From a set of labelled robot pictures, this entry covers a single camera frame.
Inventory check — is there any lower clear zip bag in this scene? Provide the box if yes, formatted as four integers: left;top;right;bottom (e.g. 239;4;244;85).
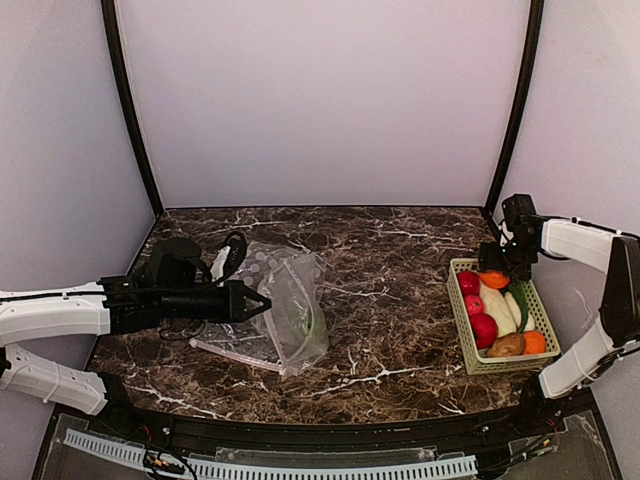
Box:
189;321;289;375

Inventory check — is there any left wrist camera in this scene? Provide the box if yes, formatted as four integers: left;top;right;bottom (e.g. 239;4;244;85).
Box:
210;230;248;285

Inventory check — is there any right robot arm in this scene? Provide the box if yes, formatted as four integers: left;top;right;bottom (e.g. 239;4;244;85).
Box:
478;194;639;410

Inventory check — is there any black frame post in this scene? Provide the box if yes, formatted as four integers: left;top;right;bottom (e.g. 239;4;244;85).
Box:
100;0;165;218
482;0;545;219

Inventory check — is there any small orange tangerine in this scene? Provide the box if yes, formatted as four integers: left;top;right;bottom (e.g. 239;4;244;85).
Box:
523;330;547;355

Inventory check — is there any small red tomato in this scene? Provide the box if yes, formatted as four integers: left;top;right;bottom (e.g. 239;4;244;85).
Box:
464;295;485;317

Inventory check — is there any white slotted cable duct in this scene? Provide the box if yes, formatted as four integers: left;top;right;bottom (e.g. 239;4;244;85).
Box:
63;428;478;479

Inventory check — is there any dotted zip bag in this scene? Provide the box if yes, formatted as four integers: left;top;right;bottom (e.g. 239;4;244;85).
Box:
235;241;329;378

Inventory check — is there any green grape bunch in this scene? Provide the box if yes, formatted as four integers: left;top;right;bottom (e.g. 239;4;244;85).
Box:
289;306;326;342

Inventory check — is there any green cucumber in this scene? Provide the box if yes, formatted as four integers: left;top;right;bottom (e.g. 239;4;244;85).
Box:
507;283;529;325

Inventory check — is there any black front rail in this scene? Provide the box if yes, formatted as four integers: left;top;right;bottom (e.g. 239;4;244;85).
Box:
90;372;567;453

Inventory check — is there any left black frame post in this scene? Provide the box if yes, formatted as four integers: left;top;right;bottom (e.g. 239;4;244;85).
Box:
100;0;165;218

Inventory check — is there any orange persimmon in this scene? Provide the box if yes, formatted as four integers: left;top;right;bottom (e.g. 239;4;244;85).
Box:
478;271;510;290

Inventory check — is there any white radish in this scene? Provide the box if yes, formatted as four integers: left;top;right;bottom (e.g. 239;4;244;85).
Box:
504;292;535;332
479;284;517;337

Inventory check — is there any pale green perforated basket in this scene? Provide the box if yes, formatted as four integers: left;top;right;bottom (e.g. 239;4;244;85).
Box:
447;258;561;375

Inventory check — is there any red apple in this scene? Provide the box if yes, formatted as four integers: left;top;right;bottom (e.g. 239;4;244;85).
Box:
457;270;481;297
470;313;498;350

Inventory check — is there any brown potato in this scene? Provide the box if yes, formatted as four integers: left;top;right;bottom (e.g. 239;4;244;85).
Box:
487;332;526;358

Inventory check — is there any small electronics board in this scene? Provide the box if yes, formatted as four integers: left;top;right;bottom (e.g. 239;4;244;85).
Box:
142;450;186;479

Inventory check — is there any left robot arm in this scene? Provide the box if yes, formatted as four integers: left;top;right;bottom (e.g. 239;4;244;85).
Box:
1;231;271;416

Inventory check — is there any right black frame post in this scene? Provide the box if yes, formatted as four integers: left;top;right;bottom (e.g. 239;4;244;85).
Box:
482;0;545;219

